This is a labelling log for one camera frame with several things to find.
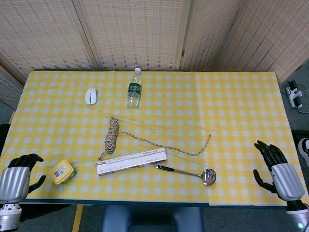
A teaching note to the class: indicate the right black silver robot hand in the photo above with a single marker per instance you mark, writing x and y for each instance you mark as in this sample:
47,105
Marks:
287,181

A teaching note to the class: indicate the white power strip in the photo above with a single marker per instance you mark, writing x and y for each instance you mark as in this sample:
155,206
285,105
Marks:
294,94

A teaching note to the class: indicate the white computer mouse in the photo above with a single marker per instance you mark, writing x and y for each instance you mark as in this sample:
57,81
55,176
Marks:
91,96

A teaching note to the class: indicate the clear plastic water bottle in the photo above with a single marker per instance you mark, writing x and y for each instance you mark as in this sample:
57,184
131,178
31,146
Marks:
134,93

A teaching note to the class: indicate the woven bamboo folding screen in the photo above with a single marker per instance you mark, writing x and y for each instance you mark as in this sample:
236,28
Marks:
135,33

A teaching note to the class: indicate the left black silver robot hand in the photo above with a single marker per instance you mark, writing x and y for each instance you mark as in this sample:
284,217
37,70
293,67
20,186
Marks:
14,181

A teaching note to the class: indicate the black white sneaker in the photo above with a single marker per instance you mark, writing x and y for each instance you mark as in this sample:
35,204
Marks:
304,151

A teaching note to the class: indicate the long baking paper box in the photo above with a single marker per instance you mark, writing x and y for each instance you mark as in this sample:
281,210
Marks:
130,163

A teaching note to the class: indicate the yellow white checked tablecloth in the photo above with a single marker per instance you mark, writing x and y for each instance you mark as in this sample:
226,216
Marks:
193,108

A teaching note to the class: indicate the stainless steel ladle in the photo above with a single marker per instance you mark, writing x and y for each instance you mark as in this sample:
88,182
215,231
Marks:
208,177

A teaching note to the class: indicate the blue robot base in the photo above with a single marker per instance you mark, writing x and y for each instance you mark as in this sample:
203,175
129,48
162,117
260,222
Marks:
152,218

